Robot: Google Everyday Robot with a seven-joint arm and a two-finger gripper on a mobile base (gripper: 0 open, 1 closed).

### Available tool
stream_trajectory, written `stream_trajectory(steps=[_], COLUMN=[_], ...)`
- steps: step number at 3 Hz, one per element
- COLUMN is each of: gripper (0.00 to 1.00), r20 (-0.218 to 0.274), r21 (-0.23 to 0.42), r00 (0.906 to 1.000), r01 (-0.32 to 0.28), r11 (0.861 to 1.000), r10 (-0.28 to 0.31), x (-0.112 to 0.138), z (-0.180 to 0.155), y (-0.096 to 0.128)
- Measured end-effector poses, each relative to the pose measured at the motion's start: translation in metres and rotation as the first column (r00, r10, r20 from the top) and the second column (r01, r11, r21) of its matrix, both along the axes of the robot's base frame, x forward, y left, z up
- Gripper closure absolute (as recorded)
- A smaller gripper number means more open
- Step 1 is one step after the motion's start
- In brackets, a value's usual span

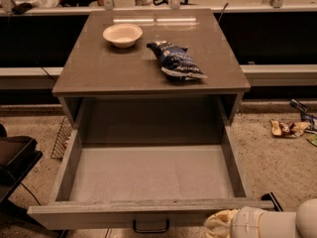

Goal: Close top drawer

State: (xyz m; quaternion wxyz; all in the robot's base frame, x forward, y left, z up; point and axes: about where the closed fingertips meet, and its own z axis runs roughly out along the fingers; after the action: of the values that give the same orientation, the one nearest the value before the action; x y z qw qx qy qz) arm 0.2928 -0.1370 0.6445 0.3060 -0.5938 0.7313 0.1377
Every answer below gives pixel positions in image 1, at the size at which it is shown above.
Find snack wrappers on floor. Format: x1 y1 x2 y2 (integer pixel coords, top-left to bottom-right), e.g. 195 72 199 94
270 99 317 147

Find grey drawer cabinet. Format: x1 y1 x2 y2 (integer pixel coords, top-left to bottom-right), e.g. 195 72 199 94
53 9 250 143

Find blue chip bag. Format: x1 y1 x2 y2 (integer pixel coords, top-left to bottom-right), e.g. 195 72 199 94
147 41 206 80

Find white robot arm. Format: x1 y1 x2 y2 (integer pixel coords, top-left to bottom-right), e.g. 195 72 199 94
204 198 317 238

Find wire mesh basket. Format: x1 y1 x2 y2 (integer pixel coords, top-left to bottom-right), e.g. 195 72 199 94
51 117 71 162

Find white paper bowl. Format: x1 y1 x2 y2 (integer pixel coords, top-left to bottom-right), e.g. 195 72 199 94
103 24 143 49

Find grey top drawer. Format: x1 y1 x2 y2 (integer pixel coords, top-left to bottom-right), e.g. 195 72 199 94
27 96 275 234

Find black chair left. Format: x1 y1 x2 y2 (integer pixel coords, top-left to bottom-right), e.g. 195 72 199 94
0 124 43 216

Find black cable on floor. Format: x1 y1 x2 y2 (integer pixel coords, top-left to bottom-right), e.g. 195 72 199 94
16 181 43 207

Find black metal leg right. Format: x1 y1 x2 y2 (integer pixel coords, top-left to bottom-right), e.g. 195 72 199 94
261 192 283 212

